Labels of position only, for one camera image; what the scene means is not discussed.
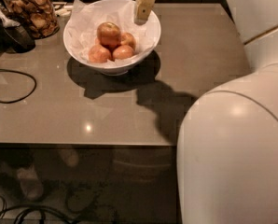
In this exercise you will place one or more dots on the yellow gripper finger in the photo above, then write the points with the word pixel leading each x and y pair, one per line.
pixel 142 10

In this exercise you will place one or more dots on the red apple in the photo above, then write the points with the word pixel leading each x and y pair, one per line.
pixel 128 39
pixel 123 52
pixel 99 54
pixel 109 34

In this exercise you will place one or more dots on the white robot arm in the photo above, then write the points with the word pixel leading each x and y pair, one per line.
pixel 227 150

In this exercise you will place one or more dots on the white ceramic bowl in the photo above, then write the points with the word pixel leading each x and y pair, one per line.
pixel 114 69

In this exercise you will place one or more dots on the small items behind bowl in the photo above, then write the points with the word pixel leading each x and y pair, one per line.
pixel 62 9

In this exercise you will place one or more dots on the white crumpled paper liner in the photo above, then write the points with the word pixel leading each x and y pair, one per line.
pixel 80 34

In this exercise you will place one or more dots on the glass jar of dried chips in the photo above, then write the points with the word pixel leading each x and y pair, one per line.
pixel 38 16

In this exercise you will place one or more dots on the black round device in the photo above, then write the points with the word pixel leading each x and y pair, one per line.
pixel 19 39

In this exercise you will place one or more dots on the white shoe under table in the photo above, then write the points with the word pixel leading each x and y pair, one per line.
pixel 31 187

